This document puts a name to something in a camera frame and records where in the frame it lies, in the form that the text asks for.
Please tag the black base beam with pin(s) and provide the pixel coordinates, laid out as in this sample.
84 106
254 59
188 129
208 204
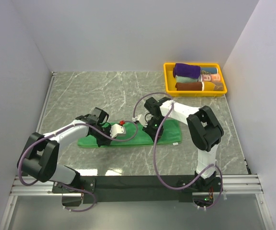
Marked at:
132 189

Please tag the rolled brown towel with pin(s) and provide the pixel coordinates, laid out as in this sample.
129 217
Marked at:
192 86

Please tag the aluminium rail frame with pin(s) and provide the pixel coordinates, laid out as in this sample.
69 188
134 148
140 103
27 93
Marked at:
70 94

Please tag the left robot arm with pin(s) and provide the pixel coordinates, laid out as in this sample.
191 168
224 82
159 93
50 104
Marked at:
39 158

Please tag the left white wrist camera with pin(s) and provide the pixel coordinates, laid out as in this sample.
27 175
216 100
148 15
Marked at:
117 130

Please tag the yellow plastic tray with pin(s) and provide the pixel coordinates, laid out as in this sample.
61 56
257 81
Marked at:
170 82

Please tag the green towel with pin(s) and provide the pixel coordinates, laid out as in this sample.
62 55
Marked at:
171 134

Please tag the purple towel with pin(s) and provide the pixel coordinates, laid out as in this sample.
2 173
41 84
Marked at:
186 70

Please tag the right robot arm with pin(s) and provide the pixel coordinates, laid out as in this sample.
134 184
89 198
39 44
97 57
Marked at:
205 130

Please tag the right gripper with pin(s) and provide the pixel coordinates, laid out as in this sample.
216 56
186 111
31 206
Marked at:
151 132

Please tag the rolled mint towel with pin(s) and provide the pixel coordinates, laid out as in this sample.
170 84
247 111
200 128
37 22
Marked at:
181 79

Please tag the rolled pink printed towel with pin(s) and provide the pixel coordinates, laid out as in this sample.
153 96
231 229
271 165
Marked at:
210 77

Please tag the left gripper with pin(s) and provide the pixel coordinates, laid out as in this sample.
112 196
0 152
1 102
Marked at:
106 142

